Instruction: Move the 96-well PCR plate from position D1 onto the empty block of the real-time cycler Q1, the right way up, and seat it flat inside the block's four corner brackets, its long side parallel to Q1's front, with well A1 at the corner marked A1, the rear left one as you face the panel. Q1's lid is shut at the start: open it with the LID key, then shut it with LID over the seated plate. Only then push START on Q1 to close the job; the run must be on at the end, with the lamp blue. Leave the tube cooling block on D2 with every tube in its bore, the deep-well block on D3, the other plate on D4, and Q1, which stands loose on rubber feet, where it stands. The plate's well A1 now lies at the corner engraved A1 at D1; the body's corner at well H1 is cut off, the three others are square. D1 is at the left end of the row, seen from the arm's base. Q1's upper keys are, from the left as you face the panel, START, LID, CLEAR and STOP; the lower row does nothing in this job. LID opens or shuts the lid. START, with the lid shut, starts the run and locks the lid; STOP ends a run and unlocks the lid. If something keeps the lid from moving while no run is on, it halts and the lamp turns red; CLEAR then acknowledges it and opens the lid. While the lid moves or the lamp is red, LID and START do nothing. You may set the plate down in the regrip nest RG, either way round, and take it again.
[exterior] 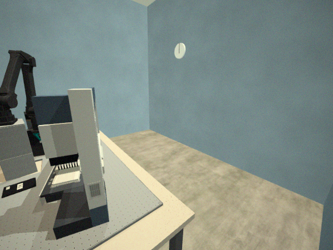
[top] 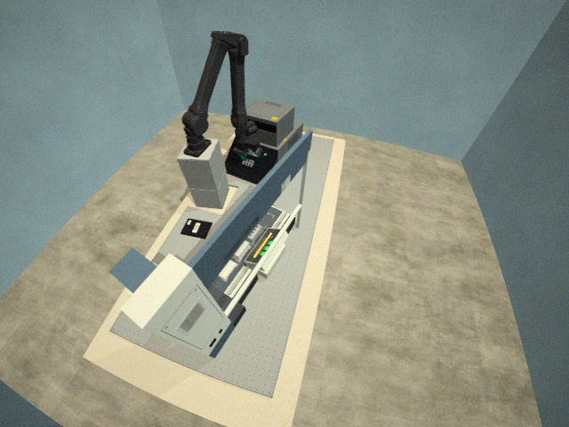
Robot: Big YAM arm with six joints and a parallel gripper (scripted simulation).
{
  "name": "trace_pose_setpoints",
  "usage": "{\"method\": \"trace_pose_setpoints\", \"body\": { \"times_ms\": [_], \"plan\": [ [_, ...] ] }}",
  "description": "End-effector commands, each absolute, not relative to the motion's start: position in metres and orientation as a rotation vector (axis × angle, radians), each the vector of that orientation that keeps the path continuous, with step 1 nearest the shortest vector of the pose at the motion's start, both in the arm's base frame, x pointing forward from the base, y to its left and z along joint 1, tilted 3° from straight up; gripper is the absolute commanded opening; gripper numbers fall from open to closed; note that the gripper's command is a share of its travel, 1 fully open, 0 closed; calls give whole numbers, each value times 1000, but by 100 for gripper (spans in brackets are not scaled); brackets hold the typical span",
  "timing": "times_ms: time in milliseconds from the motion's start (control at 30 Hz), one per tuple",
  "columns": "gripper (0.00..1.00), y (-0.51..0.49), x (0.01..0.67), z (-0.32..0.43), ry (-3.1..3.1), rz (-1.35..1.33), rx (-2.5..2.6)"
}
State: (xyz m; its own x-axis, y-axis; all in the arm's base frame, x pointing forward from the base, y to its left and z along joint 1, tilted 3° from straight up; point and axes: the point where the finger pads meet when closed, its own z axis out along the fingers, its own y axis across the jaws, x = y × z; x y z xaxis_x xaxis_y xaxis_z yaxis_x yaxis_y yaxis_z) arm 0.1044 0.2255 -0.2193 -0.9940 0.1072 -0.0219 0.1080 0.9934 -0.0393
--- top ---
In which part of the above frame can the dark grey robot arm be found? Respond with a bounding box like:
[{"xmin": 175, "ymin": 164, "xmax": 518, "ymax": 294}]
[{"xmin": 182, "ymin": 31, "xmax": 260, "ymax": 157}]

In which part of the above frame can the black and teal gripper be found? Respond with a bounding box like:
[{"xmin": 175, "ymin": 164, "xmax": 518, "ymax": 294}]
[{"xmin": 233, "ymin": 140, "xmax": 250, "ymax": 161}]

